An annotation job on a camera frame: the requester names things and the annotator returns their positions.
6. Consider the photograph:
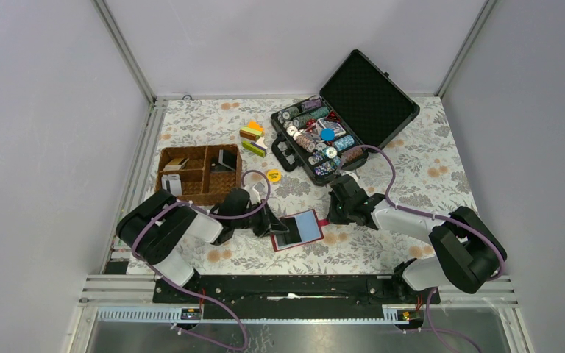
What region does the purple cable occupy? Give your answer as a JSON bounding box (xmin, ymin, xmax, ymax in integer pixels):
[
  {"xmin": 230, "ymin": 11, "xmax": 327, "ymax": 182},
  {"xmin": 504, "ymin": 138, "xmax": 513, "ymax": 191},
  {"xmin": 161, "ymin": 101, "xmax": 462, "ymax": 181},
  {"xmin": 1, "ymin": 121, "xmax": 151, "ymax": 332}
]
[
  {"xmin": 130, "ymin": 169, "xmax": 273, "ymax": 353},
  {"xmin": 335, "ymin": 143, "xmax": 507, "ymax": 353}
]

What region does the black poker chip case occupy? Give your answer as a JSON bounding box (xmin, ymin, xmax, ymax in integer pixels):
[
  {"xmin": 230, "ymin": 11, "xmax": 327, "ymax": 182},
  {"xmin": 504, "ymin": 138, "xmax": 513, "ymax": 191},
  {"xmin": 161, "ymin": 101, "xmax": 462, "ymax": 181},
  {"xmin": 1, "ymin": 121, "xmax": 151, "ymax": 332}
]
[{"xmin": 271, "ymin": 49, "xmax": 420, "ymax": 186}]

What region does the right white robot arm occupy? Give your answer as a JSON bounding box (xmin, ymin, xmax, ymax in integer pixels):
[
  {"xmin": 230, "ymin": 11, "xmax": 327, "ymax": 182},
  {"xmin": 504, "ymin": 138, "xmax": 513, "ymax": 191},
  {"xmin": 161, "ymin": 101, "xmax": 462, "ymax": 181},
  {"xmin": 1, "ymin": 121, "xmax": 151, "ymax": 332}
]
[{"xmin": 327, "ymin": 175, "xmax": 507, "ymax": 303}]

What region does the floral tablecloth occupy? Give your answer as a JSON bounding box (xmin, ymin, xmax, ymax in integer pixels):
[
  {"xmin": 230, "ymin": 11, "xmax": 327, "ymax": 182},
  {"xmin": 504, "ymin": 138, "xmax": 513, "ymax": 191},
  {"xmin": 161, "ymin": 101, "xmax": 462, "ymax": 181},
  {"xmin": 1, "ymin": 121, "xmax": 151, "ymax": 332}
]
[{"xmin": 146, "ymin": 97, "xmax": 475, "ymax": 275}]

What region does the white card stack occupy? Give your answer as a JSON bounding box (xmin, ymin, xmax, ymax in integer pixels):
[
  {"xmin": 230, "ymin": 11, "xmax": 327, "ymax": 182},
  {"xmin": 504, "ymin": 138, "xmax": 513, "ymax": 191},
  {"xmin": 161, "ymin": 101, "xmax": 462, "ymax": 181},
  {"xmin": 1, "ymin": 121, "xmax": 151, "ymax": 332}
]
[{"xmin": 161, "ymin": 174, "xmax": 182, "ymax": 196}]

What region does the green purple toy block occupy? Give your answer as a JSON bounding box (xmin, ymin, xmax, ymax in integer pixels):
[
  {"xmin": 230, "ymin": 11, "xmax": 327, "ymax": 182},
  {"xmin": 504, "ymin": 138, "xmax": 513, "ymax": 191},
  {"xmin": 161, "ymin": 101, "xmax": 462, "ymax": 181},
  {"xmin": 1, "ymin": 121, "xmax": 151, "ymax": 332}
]
[{"xmin": 241, "ymin": 137, "xmax": 268, "ymax": 157}]

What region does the black VIP card stack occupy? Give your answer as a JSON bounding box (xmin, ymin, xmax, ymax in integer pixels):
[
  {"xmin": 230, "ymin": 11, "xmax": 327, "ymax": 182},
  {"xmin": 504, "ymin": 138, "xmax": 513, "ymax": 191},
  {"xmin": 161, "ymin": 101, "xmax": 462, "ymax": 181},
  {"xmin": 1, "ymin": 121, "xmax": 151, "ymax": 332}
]
[{"xmin": 210, "ymin": 149, "xmax": 237, "ymax": 173}]

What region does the playing card deck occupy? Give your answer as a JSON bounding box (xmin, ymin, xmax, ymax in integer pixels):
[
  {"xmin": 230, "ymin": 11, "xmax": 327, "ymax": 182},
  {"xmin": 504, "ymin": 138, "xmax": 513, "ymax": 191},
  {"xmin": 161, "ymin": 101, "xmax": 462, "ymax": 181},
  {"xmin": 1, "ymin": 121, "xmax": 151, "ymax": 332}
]
[{"xmin": 317, "ymin": 118, "xmax": 346, "ymax": 140}]

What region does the blue dealer chip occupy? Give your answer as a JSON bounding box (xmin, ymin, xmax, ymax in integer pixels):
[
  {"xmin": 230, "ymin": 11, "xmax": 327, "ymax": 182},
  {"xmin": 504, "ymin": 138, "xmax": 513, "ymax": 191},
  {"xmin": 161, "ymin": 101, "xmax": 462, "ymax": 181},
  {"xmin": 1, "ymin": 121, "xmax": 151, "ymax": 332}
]
[{"xmin": 319, "ymin": 129, "xmax": 336, "ymax": 142}]

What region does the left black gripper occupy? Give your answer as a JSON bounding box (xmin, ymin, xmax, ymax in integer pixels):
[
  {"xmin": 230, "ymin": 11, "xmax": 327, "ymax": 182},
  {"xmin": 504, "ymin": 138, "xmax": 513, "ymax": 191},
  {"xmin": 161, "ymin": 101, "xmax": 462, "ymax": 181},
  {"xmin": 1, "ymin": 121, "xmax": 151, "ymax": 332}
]
[{"xmin": 232, "ymin": 199, "xmax": 288, "ymax": 238}]

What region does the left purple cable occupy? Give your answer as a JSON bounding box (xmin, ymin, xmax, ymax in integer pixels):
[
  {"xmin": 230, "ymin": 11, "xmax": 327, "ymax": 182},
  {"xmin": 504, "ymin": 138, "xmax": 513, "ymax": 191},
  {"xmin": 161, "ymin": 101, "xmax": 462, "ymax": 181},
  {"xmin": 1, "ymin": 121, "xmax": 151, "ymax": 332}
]
[{"xmin": 130, "ymin": 169, "xmax": 273, "ymax": 353}]

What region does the orange brown toy block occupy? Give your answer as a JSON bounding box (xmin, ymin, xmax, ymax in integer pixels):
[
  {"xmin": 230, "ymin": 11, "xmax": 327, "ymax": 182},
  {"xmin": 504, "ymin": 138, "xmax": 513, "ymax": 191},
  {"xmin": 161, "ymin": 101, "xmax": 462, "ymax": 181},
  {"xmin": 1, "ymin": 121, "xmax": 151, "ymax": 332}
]
[{"xmin": 239, "ymin": 121, "xmax": 264, "ymax": 142}]

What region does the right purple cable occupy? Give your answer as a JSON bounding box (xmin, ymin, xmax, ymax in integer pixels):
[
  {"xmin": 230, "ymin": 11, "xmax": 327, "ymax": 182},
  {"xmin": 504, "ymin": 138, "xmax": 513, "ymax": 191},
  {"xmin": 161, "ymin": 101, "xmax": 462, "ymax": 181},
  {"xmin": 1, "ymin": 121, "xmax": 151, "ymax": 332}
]
[{"xmin": 335, "ymin": 143, "xmax": 507, "ymax": 353}]

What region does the yellow big blind button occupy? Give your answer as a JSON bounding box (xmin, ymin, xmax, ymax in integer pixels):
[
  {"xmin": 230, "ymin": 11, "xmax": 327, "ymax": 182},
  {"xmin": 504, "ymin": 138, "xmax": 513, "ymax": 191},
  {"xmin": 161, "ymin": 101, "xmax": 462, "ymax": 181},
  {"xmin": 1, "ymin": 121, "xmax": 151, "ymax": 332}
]
[{"xmin": 266, "ymin": 169, "xmax": 282, "ymax": 183}]

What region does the gold card stack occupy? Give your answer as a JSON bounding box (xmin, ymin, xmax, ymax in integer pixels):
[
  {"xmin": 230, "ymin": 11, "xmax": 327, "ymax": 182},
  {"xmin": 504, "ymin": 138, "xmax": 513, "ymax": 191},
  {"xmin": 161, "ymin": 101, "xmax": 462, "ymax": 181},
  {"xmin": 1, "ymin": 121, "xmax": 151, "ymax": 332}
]
[{"xmin": 162, "ymin": 157, "xmax": 189, "ymax": 171}]

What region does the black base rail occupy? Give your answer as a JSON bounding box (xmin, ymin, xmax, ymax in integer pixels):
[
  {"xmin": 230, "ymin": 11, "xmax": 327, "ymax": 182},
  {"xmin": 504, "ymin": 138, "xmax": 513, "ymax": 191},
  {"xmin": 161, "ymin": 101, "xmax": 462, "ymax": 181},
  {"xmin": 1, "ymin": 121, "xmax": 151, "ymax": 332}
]
[{"xmin": 152, "ymin": 274, "xmax": 441, "ymax": 320}]

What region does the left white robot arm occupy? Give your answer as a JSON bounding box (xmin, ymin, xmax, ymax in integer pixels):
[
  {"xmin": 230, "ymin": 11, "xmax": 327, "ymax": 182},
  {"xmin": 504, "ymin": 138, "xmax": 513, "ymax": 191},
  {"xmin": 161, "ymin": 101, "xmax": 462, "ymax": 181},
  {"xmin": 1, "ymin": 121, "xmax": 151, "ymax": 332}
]
[{"xmin": 116, "ymin": 188, "xmax": 291, "ymax": 302}]

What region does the brown wicker basket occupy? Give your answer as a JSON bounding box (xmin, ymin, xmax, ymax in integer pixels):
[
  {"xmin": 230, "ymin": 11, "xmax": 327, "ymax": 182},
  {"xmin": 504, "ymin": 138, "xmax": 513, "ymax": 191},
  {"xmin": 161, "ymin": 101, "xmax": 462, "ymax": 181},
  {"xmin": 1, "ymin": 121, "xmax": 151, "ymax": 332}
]
[{"xmin": 154, "ymin": 144, "xmax": 242, "ymax": 206}]

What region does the red card holder wallet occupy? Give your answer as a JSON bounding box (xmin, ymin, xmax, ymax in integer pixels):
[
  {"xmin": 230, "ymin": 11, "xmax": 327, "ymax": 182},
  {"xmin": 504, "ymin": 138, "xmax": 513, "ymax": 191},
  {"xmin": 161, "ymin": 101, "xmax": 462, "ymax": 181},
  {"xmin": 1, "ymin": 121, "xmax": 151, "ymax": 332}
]
[{"xmin": 270, "ymin": 209, "xmax": 324, "ymax": 252}]

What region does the single black card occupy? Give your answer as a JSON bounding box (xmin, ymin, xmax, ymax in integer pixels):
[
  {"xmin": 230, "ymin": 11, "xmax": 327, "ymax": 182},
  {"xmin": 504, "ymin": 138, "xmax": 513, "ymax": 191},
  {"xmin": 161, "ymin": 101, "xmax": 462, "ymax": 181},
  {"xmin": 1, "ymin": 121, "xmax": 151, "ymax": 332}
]
[{"xmin": 274, "ymin": 218, "xmax": 302, "ymax": 249}]

